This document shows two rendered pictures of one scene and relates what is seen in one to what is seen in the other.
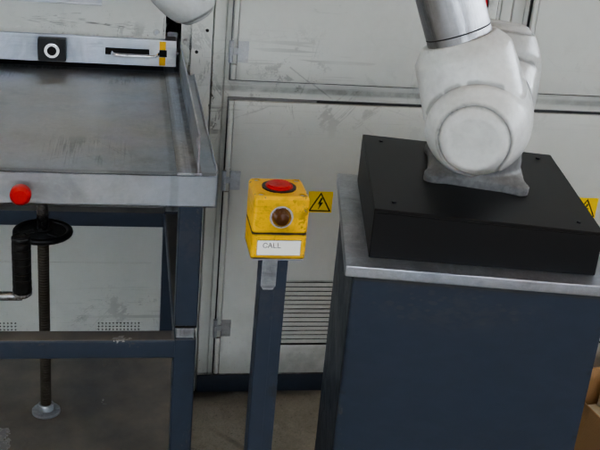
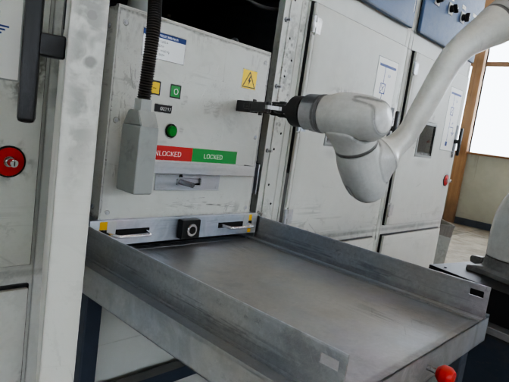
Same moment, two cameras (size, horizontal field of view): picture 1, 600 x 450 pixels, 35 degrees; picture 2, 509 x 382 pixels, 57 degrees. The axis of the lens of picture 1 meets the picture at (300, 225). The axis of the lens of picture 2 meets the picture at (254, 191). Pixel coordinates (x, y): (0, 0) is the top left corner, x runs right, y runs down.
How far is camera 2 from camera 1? 153 cm
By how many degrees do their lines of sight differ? 38
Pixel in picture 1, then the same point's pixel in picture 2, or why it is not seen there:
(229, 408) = not seen: outside the picture
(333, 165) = not seen: hidden behind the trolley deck
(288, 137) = not seen: hidden behind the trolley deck
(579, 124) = (401, 239)
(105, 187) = (456, 347)
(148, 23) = (242, 201)
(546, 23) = (397, 186)
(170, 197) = (473, 341)
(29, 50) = (170, 231)
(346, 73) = (330, 223)
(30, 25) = (170, 210)
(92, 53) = (210, 228)
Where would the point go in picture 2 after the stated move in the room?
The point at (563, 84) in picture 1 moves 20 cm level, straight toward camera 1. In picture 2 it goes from (398, 218) to (429, 229)
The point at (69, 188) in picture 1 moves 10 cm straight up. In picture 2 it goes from (444, 356) to (454, 303)
